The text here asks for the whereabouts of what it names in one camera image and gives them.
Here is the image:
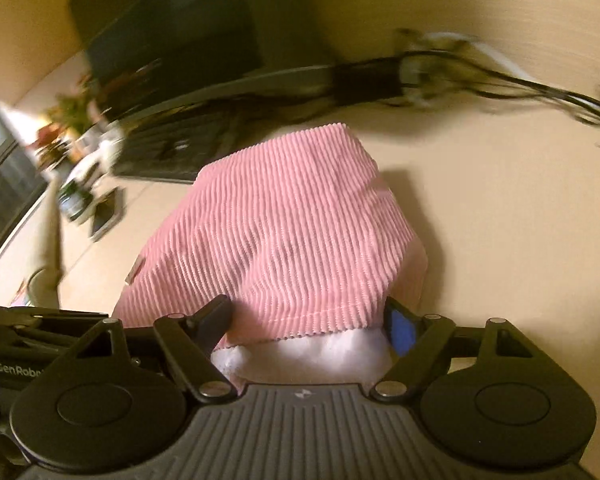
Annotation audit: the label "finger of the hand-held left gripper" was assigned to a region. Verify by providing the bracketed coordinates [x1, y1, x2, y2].
[0, 305, 108, 347]

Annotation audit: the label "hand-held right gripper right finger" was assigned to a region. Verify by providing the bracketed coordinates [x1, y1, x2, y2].
[370, 297, 522, 405]

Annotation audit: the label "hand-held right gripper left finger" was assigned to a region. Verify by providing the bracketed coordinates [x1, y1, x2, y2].
[75, 294, 233, 405]

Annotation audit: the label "pink ribbed garment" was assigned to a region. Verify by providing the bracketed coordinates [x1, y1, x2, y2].
[111, 121, 429, 392]

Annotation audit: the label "dark smartphone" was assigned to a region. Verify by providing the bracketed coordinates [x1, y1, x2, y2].
[89, 186, 127, 242]

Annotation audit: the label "green bottle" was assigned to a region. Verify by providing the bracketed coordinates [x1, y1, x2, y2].
[56, 179, 89, 222]

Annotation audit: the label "black keyboard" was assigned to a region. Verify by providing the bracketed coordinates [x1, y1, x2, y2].
[114, 104, 242, 182]

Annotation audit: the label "white cup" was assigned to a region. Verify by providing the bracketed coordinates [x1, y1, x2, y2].
[74, 127, 127, 182]

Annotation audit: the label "potted flowers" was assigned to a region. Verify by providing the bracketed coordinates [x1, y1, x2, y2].
[34, 72, 112, 161]

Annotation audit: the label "black power adapter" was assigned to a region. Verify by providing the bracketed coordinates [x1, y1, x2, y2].
[331, 59, 404, 107]

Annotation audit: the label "dark computer monitor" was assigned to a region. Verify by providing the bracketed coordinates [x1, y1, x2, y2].
[69, 0, 341, 126]

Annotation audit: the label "tangled cable bundle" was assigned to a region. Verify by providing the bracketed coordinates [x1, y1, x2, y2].
[395, 29, 600, 158]

